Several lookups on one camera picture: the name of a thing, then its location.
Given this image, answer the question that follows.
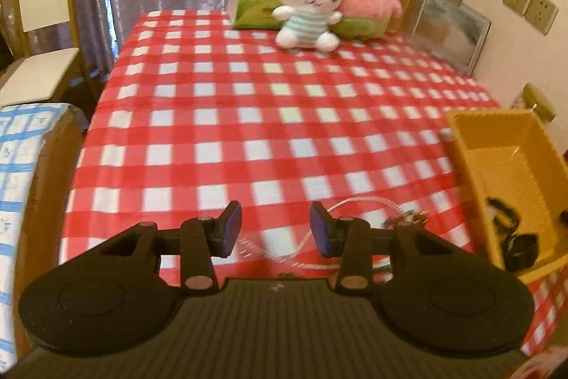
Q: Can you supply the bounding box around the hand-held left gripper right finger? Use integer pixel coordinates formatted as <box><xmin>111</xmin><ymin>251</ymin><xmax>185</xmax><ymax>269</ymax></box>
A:
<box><xmin>310</xmin><ymin>201</ymin><xmax>462</xmax><ymax>296</ymax></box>

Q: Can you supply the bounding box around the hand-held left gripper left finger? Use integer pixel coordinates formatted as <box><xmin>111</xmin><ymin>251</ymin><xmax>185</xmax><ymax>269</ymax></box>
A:
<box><xmin>93</xmin><ymin>200</ymin><xmax>243</xmax><ymax>296</ymax></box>

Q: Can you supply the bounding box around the pink bead bracelet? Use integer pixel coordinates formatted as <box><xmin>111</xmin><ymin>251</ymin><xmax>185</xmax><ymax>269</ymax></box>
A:
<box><xmin>237</xmin><ymin>195</ymin><xmax>427</xmax><ymax>272</ymax></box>

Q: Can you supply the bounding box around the yellow plastic tray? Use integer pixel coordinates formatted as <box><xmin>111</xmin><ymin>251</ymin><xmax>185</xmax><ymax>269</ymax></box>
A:
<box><xmin>445</xmin><ymin>109</ymin><xmax>568</xmax><ymax>284</ymax></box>

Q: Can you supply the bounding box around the red white checkered tablecloth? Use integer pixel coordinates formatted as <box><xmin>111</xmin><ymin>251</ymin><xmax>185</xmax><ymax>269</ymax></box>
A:
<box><xmin>58</xmin><ymin>8</ymin><xmax>568</xmax><ymax>357</ymax></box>

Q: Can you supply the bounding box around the blue checkered blanket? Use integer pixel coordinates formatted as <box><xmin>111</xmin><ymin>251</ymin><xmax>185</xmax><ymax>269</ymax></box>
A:
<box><xmin>0</xmin><ymin>103</ymin><xmax>74</xmax><ymax>366</ymax></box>

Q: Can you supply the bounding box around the green tissue box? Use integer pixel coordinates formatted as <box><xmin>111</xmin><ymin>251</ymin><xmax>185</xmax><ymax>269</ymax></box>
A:
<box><xmin>228</xmin><ymin>0</ymin><xmax>289</xmax><ymax>30</ymax></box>

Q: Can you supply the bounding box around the white wooden chair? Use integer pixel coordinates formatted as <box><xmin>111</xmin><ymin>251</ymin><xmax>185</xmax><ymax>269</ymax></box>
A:
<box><xmin>0</xmin><ymin>0</ymin><xmax>89</xmax><ymax>107</ymax></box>

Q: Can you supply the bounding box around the glass jar of nuts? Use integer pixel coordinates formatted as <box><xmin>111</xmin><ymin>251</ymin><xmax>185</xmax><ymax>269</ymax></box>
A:
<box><xmin>510</xmin><ymin>82</ymin><xmax>556</xmax><ymax>122</ymax></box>

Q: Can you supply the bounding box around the red printed clothing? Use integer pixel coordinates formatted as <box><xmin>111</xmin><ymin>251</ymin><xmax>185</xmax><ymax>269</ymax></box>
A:
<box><xmin>506</xmin><ymin>343</ymin><xmax>568</xmax><ymax>379</ymax></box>

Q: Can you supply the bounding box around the wooden bed frame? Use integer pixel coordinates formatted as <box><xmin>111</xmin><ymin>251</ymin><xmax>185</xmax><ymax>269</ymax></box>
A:
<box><xmin>18</xmin><ymin>108</ymin><xmax>89</xmax><ymax>353</ymax></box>

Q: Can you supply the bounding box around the clear picture frame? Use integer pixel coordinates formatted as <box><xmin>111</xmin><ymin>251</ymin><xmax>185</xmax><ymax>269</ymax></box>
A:
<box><xmin>410</xmin><ymin>0</ymin><xmax>492</xmax><ymax>75</ymax></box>

